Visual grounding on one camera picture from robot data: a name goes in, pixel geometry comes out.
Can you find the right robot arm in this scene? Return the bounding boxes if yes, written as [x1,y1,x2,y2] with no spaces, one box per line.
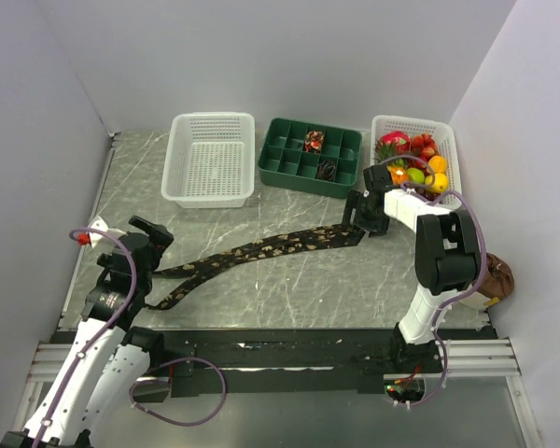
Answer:
[343,164,486,372]

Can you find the orange fruit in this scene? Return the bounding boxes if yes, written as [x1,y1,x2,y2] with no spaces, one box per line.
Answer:
[427,155,448,175]

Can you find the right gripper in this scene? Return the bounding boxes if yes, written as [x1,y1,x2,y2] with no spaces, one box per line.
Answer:
[342,189,391,237]

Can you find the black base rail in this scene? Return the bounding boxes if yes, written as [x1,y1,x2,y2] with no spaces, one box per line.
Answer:
[50,328,496,398]

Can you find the pink dragon fruit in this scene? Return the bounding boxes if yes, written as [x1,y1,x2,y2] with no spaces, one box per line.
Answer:
[375,131,411,159]

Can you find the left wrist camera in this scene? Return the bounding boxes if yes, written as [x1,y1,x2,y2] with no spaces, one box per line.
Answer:
[75,216,125,253]

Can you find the brown paper bag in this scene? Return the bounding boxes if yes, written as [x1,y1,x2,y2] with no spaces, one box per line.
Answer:
[460,253,515,311]

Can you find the green divided organizer tray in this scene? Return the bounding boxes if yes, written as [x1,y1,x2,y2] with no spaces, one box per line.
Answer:
[259,118,362,199]

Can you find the orange pineapple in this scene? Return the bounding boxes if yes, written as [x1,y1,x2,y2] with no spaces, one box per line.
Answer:
[374,141,409,185]

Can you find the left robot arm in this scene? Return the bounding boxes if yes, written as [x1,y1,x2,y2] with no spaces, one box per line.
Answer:
[0,216,174,447]

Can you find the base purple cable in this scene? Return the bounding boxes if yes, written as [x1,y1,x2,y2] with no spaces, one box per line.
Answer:
[129,357,228,427]

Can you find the red strawberries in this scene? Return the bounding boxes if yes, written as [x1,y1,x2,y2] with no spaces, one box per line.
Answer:
[405,133,439,171]

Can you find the red floral rolled tie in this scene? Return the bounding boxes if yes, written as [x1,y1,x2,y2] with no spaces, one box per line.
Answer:
[303,130,325,154]

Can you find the black gold floral tie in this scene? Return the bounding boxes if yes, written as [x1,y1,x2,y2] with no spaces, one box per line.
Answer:
[145,224,365,311]

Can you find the white fruit basket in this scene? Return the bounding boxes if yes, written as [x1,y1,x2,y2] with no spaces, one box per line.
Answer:
[371,115,462,209]

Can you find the dark striped rolled tie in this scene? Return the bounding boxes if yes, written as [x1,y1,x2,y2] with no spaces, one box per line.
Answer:
[315,160,337,182]

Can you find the yellow lemon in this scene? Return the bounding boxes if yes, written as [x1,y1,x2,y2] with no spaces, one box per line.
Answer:
[425,173,449,194]

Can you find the white empty plastic basket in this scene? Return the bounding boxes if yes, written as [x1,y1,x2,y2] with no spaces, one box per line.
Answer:
[161,112,256,209]

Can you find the green apple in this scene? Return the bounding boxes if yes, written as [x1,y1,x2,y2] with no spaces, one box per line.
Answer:
[407,167,426,185]

